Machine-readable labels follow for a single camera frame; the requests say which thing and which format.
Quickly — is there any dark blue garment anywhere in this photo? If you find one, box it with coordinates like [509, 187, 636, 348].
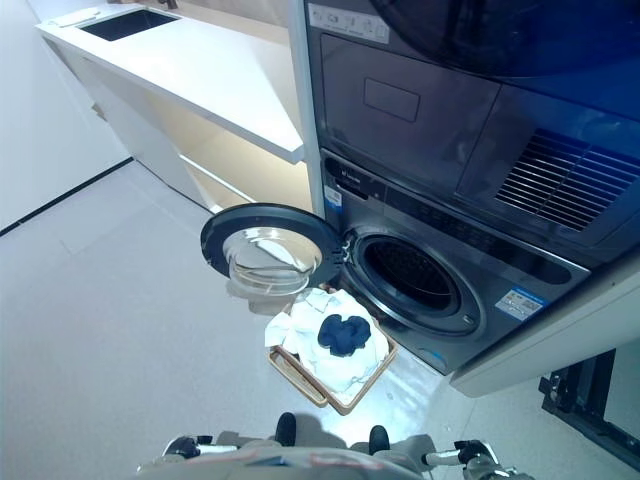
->
[318, 313, 371, 357]

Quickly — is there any wicker laundry basket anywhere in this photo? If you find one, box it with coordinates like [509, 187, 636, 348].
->
[268, 284, 400, 416]

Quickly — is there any white shirt garment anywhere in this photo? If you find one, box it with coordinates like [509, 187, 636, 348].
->
[264, 288, 391, 407]

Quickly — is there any round glass washer door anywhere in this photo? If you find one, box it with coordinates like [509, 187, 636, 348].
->
[199, 202, 346, 316]

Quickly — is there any grey stacked dryer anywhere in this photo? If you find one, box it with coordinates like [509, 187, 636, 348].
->
[303, 0, 640, 269]

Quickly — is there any white countertop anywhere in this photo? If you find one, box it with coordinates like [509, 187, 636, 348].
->
[34, 7, 307, 164]

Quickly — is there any white base cabinet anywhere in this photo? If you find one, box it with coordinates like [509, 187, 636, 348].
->
[42, 37, 321, 215]

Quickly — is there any grey robot torso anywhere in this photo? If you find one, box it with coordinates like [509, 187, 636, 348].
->
[137, 432, 436, 480]

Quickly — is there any black recessed sink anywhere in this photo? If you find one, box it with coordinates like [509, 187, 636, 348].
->
[79, 8, 182, 42]

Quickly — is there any black metal frame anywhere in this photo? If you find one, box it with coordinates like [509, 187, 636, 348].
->
[538, 349, 640, 446]

